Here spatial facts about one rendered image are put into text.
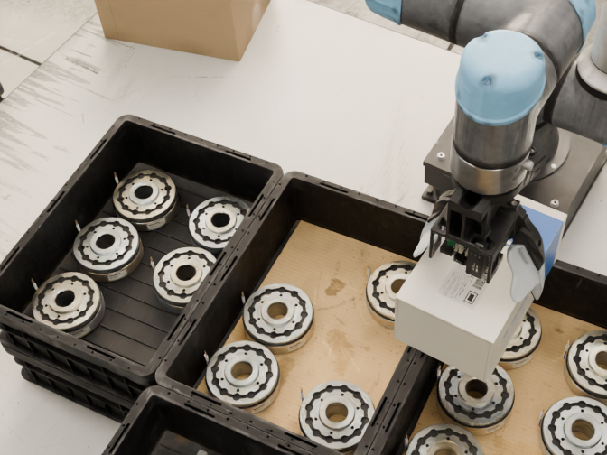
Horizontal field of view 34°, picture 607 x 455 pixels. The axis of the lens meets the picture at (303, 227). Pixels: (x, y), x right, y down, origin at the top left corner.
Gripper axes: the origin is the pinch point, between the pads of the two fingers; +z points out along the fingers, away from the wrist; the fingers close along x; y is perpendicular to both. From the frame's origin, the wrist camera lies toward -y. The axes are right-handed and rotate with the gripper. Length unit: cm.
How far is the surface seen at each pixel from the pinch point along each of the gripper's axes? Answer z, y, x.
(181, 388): 17.6, 24.4, -29.4
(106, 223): 25, 5, -60
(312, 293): 27.9, -1.7, -26.1
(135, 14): 33, -43, -94
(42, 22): 112, -91, -189
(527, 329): 24.6, -9.7, 4.4
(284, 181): 18.0, -11.5, -36.3
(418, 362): 17.7, 5.8, -4.6
